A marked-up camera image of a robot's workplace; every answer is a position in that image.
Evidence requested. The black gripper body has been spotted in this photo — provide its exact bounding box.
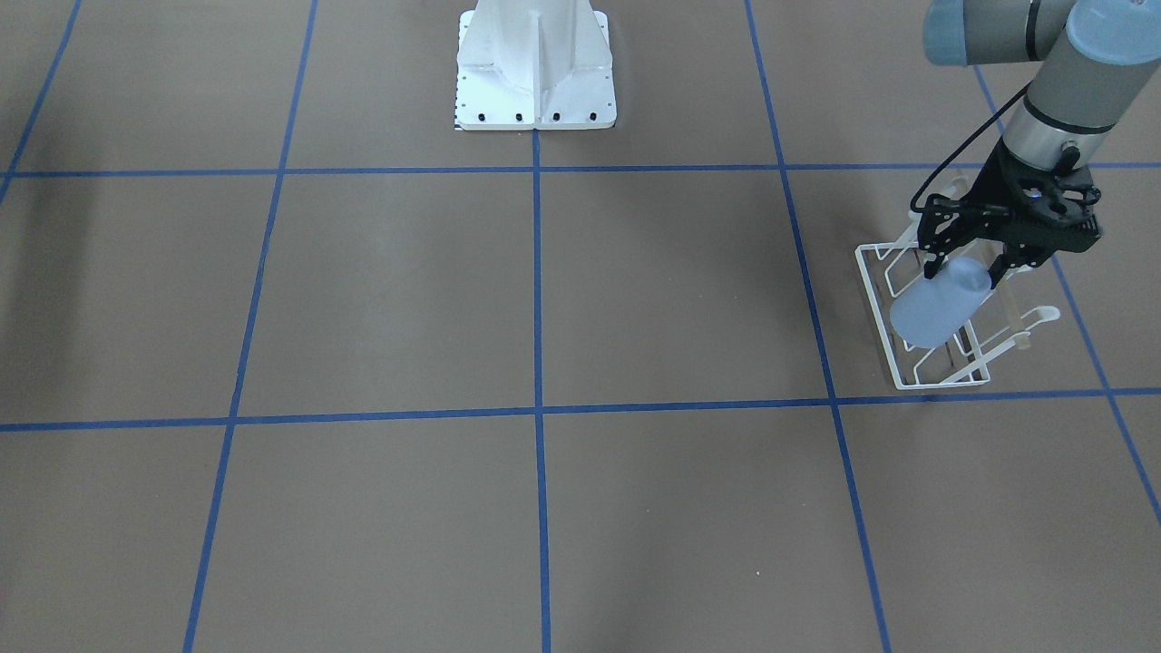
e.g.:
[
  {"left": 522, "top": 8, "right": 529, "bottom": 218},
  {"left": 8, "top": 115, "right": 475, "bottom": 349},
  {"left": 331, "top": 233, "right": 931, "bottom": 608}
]
[{"left": 917, "top": 141, "right": 1103, "bottom": 257}]

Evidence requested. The light blue plastic cup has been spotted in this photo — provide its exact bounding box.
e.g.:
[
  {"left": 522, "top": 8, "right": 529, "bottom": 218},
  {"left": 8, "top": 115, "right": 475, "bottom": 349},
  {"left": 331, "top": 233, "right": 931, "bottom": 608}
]
[{"left": 889, "top": 257, "right": 991, "bottom": 350}]

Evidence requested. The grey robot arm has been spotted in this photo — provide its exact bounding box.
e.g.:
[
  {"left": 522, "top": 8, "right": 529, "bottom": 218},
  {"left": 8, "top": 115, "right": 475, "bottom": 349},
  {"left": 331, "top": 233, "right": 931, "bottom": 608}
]
[{"left": 913, "top": 1, "right": 1160, "bottom": 285}]

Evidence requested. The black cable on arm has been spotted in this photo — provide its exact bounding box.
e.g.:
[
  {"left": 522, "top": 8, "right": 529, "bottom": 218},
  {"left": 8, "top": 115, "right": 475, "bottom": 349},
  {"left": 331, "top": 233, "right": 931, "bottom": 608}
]
[{"left": 910, "top": 82, "right": 1034, "bottom": 214}]

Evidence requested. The white wire cup holder rack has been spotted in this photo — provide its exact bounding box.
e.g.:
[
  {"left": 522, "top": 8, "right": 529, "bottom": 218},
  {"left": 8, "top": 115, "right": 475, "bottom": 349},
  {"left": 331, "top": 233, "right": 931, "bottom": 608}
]
[{"left": 854, "top": 210, "right": 1061, "bottom": 390}]

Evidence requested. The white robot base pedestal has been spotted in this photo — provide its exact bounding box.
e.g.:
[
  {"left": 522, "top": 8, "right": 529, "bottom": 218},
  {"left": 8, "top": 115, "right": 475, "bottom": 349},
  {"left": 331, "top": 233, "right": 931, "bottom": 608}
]
[{"left": 454, "top": 1, "right": 618, "bottom": 132}]

